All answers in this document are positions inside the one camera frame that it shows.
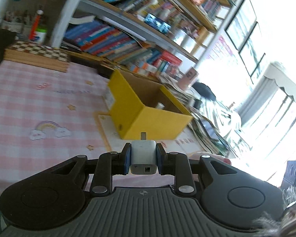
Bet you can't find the white USB charger cube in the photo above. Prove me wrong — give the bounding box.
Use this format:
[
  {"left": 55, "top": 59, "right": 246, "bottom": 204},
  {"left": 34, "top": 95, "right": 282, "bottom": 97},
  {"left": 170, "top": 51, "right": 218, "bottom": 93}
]
[{"left": 130, "top": 132, "right": 157, "bottom": 175}]

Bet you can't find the blue white spray bottle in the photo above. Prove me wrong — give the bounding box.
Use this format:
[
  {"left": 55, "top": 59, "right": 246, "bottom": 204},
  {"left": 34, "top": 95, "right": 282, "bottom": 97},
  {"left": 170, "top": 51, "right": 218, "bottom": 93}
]
[{"left": 155, "top": 102, "right": 165, "bottom": 110}]

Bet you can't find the yellow cardboard box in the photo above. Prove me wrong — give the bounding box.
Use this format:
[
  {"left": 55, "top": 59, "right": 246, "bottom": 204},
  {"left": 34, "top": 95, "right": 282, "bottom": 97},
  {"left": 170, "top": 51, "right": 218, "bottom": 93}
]
[{"left": 103, "top": 70, "right": 192, "bottom": 140}]

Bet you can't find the pink checkered table mat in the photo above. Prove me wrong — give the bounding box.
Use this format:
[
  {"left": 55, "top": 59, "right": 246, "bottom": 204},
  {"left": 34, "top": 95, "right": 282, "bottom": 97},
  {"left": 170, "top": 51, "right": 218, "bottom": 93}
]
[{"left": 0, "top": 59, "right": 208, "bottom": 208}]

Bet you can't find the black brown case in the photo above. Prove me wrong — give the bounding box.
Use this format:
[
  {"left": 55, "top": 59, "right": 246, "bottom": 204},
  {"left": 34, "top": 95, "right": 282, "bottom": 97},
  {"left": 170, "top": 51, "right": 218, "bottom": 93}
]
[{"left": 96, "top": 65, "right": 116, "bottom": 79}]

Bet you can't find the row of leaning books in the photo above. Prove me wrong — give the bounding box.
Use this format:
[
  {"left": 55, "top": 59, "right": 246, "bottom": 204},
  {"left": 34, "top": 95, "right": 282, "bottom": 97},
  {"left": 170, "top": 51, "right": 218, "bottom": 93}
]
[{"left": 61, "top": 20, "right": 162, "bottom": 65}]

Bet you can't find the wooden chessboard box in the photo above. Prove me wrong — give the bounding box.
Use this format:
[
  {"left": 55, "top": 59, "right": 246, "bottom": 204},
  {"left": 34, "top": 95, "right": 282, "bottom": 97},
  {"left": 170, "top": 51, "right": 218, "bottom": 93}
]
[{"left": 4, "top": 41, "right": 69, "bottom": 73}]

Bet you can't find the white bookshelf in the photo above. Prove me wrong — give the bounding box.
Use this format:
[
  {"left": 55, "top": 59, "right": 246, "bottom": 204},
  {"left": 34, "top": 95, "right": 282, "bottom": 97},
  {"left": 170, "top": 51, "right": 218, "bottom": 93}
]
[{"left": 0, "top": 0, "right": 231, "bottom": 65}]

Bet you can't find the white green-lidded jar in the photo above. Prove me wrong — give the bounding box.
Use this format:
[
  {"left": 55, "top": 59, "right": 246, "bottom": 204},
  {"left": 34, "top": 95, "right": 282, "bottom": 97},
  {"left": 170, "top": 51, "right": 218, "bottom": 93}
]
[{"left": 32, "top": 27, "right": 47, "bottom": 44}]

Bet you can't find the red tassel ornament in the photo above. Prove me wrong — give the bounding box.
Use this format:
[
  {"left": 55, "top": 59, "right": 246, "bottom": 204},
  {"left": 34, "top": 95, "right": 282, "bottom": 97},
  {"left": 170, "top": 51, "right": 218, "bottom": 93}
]
[{"left": 29, "top": 9, "right": 44, "bottom": 41}]

